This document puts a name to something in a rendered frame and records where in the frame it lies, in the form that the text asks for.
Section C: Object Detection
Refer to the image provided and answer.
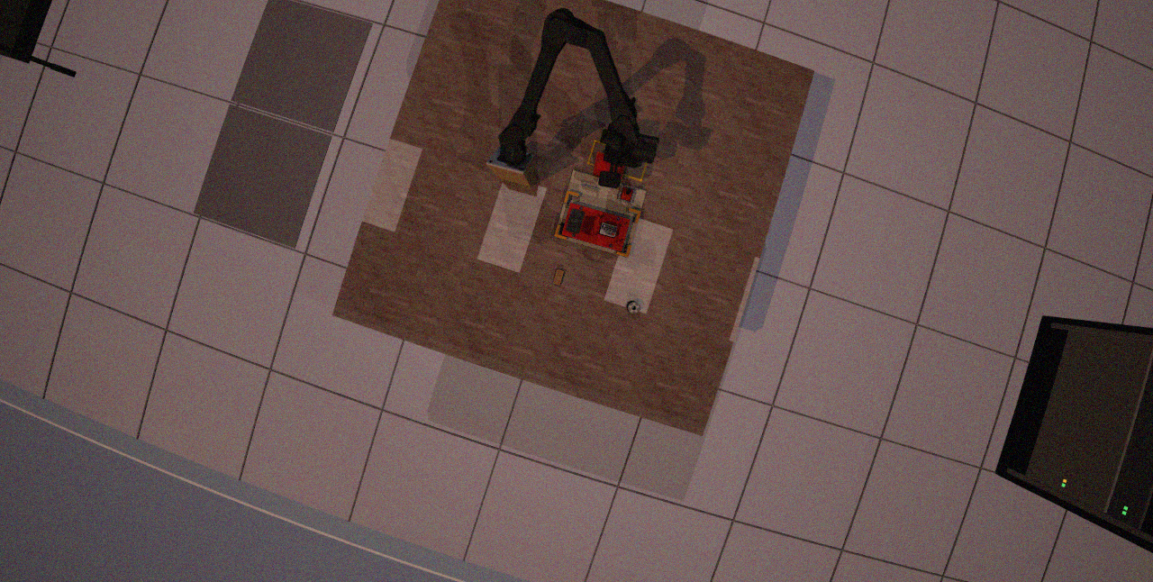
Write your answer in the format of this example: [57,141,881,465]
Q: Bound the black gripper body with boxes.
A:
[598,123,626,188]

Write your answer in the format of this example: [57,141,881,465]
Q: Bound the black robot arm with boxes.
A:
[497,8,658,168]

